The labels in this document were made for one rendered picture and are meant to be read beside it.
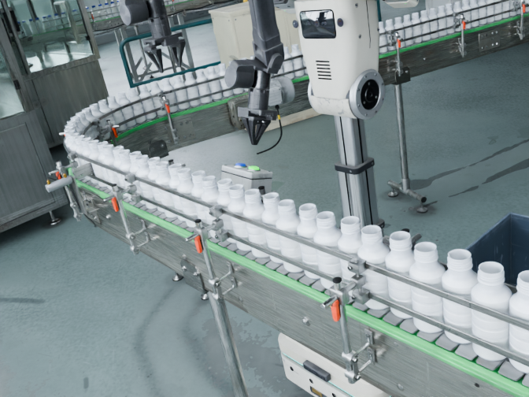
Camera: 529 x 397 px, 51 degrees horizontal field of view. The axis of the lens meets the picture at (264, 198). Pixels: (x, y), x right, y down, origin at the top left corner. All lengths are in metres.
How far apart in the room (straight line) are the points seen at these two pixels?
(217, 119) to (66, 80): 3.75
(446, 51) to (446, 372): 2.70
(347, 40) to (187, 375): 1.63
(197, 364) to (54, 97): 4.32
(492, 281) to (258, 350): 1.84
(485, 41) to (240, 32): 2.39
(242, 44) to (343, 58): 3.61
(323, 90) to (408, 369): 1.01
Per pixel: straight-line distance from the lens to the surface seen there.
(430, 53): 3.47
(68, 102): 6.48
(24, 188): 4.41
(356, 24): 1.73
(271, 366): 2.55
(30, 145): 4.37
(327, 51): 1.77
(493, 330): 0.96
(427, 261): 0.98
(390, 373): 1.15
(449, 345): 1.03
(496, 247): 1.52
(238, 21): 5.28
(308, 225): 1.16
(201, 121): 2.86
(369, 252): 1.05
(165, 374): 2.68
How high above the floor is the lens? 1.68
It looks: 24 degrees down
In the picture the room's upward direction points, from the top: 11 degrees counter-clockwise
